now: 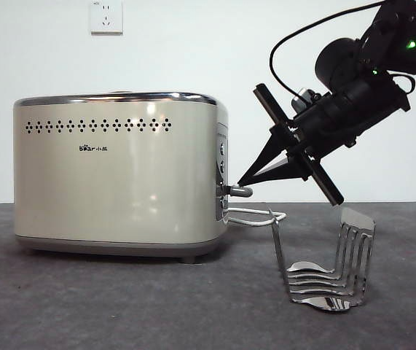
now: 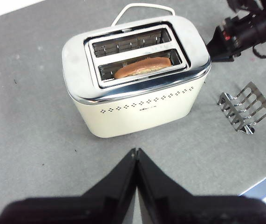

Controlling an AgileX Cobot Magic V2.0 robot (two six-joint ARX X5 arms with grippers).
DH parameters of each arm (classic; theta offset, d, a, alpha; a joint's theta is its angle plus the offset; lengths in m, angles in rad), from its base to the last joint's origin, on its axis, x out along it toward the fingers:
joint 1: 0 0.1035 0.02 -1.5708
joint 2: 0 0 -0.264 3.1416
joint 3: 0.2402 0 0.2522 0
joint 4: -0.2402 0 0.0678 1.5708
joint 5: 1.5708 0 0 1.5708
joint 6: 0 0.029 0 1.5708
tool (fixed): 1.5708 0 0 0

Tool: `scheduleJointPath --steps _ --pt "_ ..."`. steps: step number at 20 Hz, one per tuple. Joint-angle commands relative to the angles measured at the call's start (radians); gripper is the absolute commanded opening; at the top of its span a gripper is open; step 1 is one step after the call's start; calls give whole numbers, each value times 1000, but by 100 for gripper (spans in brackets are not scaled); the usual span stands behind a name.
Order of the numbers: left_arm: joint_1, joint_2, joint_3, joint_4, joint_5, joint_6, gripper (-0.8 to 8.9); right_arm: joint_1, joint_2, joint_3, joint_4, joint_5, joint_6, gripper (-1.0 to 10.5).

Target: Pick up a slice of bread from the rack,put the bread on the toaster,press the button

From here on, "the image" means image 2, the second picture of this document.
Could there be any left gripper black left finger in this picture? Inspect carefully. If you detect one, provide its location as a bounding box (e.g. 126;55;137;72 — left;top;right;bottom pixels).
0;147;138;224

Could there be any white toaster power cable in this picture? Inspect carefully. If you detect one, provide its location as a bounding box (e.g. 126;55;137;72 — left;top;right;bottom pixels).
111;3;176;27

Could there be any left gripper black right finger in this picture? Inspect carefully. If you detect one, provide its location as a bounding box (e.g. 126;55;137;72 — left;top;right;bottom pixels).
136;147;266;224

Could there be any brown-crusted bread slice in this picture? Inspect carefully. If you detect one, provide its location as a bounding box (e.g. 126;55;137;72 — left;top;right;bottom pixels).
114;57;172;79

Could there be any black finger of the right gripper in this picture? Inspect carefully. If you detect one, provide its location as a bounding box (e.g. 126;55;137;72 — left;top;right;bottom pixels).
206;25;241;63

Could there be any shiny metal toast rack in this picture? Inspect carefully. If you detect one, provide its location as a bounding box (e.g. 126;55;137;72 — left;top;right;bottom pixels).
217;81;266;135

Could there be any cream two-slot toaster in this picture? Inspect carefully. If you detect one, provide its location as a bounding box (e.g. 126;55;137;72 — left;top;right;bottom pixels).
61;15;212;139

